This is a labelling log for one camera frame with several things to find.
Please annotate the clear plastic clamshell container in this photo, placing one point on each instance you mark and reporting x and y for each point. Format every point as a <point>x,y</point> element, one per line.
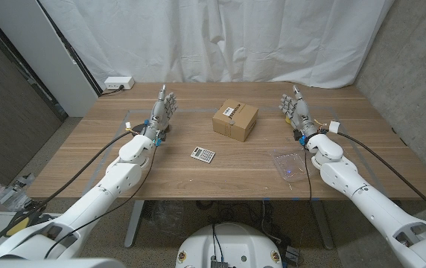
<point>289,165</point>

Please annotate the pile of packaged parts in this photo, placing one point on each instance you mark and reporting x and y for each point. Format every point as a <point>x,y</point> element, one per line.
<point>12,191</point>

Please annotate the grey metal table leg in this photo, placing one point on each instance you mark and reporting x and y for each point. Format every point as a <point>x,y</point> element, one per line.
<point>323,223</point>
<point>134,223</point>

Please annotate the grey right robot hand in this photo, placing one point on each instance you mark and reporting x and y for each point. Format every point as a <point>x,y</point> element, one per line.
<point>300,113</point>

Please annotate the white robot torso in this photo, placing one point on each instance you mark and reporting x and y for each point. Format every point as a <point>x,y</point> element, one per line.
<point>235,242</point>

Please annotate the yellow black foot pedal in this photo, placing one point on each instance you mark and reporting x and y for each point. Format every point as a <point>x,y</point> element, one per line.
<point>17,227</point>

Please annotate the clear plastic bag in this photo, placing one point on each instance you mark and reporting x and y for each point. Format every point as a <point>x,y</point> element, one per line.
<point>166,217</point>

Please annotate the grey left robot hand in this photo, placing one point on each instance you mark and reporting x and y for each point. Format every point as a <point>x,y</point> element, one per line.
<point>159,113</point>

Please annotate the white cloth curtain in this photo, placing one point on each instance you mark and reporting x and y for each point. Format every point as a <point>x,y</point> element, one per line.
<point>216,37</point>

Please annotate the white power strip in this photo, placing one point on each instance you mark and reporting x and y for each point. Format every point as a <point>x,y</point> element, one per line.
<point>119,82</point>

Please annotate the white pocket calculator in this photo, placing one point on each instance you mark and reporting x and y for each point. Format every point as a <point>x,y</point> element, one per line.
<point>202,154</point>

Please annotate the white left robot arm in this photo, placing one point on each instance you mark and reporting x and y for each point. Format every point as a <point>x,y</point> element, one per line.
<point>116,178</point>

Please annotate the white tall cabinet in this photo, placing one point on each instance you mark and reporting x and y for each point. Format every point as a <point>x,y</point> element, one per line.
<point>30,44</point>

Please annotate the brown cardboard packing box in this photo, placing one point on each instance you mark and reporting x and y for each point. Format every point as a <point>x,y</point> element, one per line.
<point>235,124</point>

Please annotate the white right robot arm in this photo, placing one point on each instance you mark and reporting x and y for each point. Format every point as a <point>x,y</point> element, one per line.
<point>347,175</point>

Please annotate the small black floor box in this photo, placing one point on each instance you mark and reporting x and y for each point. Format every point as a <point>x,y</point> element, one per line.
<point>292,256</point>

